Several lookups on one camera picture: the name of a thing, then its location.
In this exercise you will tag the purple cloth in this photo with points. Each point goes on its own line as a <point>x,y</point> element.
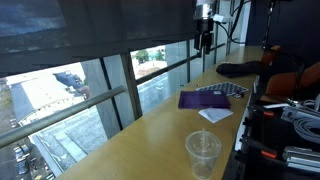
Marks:
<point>203,99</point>

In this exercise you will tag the clear plastic cup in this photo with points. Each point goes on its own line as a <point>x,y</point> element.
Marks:
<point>203,153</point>

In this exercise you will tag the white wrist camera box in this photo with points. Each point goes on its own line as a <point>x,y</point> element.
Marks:
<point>221,18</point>

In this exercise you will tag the checkered calibration mat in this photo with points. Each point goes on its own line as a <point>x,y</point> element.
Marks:
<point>230,88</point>

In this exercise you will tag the orange chair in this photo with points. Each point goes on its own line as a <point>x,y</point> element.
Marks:
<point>293,81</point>
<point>270,56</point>

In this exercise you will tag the aluminium extrusion bar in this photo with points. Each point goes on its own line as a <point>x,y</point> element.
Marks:
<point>301,158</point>

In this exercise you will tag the black perforated robot table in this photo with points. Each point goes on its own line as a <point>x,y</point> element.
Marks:
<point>273,133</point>

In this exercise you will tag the white paper sheet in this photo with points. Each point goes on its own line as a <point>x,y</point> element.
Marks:
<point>216,114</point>

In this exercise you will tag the grey metal bracket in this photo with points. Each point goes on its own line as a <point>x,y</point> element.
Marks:
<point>296,114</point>

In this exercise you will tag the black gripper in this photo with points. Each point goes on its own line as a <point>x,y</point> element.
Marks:
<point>204,27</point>

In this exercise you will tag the black clamp red tab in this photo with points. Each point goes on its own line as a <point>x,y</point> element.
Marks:
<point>266,153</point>
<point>266,112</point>

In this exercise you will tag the black cloth bundle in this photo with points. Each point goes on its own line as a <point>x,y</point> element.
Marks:
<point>240,69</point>

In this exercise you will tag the small black clip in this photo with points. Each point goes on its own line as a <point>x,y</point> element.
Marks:
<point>238,96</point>

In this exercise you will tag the dark roller window blind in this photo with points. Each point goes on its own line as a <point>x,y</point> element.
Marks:
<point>100,30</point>

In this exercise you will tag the metal window handrail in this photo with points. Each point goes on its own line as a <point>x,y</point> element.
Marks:
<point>66,111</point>

